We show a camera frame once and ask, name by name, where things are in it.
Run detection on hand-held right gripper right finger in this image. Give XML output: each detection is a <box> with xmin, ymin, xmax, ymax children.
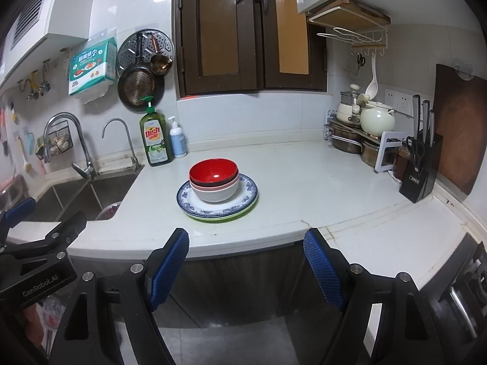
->
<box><xmin>303</xmin><ymin>228</ymin><xmax>446</xmax><ymax>365</ymax></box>

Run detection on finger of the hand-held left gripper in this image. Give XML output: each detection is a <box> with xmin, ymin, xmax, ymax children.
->
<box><xmin>0</xmin><ymin>210</ymin><xmax>87</xmax><ymax>265</ymax></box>
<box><xmin>0</xmin><ymin>197</ymin><xmax>37</xmax><ymax>238</ymax></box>

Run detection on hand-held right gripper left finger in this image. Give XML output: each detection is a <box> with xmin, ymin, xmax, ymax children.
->
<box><xmin>49</xmin><ymin>227</ymin><xmax>190</xmax><ymax>365</ymax></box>

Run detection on green plate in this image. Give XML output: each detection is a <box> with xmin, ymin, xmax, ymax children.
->
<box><xmin>183</xmin><ymin>196</ymin><xmax>260</xmax><ymax>222</ymax></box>

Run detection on white bowl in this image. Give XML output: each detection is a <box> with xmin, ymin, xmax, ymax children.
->
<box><xmin>190</xmin><ymin>182</ymin><xmax>240</xmax><ymax>203</ymax></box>

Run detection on pink bowl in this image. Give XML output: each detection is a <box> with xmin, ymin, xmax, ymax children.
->
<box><xmin>190</xmin><ymin>177</ymin><xmax>240</xmax><ymax>193</ymax></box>

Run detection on red and black bowl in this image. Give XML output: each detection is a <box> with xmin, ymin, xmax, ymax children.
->
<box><xmin>189</xmin><ymin>158</ymin><xmax>239</xmax><ymax>187</ymax></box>

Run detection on blue floral rim plate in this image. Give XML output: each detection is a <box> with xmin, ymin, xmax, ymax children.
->
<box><xmin>176</xmin><ymin>173</ymin><xmax>258</xmax><ymax>217</ymax></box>

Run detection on steel kitchen sink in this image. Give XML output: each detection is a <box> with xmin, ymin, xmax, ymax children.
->
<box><xmin>0</xmin><ymin>171</ymin><xmax>143</xmax><ymax>223</ymax></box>

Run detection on plastic bag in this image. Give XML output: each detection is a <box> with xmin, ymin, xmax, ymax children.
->
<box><xmin>23</xmin><ymin>294</ymin><xmax>65</xmax><ymax>354</ymax></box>

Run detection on yellow dish brush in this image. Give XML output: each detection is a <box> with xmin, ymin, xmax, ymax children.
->
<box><xmin>15</xmin><ymin>133</ymin><xmax>34</xmax><ymax>177</ymax></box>

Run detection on tall steel kitchen faucet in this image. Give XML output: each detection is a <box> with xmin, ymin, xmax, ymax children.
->
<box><xmin>43</xmin><ymin>112</ymin><xmax>99</xmax><ymax>180</ymax></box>

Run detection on slim gooseneck steel faucet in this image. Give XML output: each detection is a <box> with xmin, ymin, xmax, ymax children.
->
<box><xmin>101</xmin><ymin>119</ymin><xmax>144</xmax><ymax>172</ymax></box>

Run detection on green dish soap bottle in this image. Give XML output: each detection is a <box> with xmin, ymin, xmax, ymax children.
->
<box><xmin>140</xmin><ymin>97</ymin><xmax>175</xmax><ymax>167</ymax></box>

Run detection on small steel pot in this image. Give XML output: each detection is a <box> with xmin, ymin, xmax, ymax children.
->
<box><xmin>361</xmin><ymin>139</ymin><xmax>383</xmax><ymax>168</ymax></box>

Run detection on wide steel pot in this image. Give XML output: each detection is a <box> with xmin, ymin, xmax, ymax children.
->
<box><xmin>330</xmin><ymin>129</ymin><xmax>362</xmax><ymax>155</ymax></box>

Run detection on white pump bottle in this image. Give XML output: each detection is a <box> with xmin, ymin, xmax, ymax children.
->
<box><xmin>167</xmin><ymin>116</ymin><xmax>187</xmax><ymax>159</ymax></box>

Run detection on white plastic stand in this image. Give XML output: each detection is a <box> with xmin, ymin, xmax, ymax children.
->
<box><xmin>375</xmin><ymin>131</ymin><xmax>406</xmax><ymax>172</ymax></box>

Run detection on black knife block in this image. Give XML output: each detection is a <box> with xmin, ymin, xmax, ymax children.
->
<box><xmin>399</xmin><ymin>134</ymin><xmax>444</xmax><ymax>203</ymax></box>

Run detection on brown glass jar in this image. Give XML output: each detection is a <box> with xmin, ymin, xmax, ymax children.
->
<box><xmin>393</xmin><ymin>144</ymin><xmax>413</xmax><ymax>181</ymax></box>

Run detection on metal pot rack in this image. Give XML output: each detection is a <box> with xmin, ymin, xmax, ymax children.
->
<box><xmin>324</xmin><ymin>109</ymin><xmax>385</xmax><ymax>149</ymax></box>

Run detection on black kitchen scissors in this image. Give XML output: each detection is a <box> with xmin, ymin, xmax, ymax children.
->
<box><xmin>406</xmin><ymin>137</ymin><xmax>427</xmax><ymax>172</ymax></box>

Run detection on copper lined frying pan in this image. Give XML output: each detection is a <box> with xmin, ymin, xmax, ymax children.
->
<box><xmin>117</xmin><ymin>32</ymin><xmax>156</xmax><ymax>108</ymax></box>

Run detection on cream ceramic pot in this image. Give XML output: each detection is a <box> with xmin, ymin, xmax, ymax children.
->
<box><xmin>359</xmin><ymin>101</ymin><xmax>396</xmax><ymax>137</ymax></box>

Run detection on paper towel pack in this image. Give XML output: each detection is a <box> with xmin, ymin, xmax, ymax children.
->
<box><xmin>68</xmin><ymin>37</ymin><xmax>118</xmax><ymax>103</ymax></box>

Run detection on black round pan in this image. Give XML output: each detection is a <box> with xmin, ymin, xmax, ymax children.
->
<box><xmin>118</xmin><ymin>64</ymin><xmax>166</xmax><ymax>113</ymax></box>

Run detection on brass ladle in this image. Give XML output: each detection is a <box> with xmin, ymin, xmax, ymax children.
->
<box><xmin>149</xmin><ymin>34</ymin><xmax>173</xmax><ymax>75</ymax></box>

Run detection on white plastic spoon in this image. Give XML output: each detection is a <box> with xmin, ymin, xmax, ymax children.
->
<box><xmin>365</xmin><ymin>53</ymin><xmax>379</xmax><ymax>96</ymax></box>

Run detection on dark wooden cutting board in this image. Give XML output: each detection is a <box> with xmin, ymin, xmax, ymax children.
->
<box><xmin>434</xmin><ymin>64</ymin><xmax>487</xmax><ymax>195</ymax></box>

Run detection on clear suction hook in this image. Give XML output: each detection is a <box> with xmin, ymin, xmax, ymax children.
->
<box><xmin>452</xmin><ymin>59</ymin><xmax>476</xmax><ymax>80</ymax></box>

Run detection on black wire faucet basket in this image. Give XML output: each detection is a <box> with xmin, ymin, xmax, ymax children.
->
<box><xmin>36</xmin><ymin>120</ymin><xmax>75</xmax><ymax>160</ymax></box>

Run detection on white wall socket panel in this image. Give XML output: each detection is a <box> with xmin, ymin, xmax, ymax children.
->
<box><xmin>384</xmin><ymin>89</ymin><xmax>413</xmax><ymax>116</ymax></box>

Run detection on white vented wall cabinet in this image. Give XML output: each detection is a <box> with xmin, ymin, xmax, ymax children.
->
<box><xmin>0</xmin><ymin>0</ymin><xmax>101</xmax><ymax>88</ymax></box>

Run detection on white wire hanging rack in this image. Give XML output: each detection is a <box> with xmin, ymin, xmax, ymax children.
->
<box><xmin>307</xmin><ymin>0</ymin><xmax>389</xmax><ymax>58</ymax></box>

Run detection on brown wooden window frame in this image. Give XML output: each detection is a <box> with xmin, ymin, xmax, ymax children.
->
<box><xmin>173</xmin><ymin>0</ymin><xmax>328</xmax><ymax>101</ymax></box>

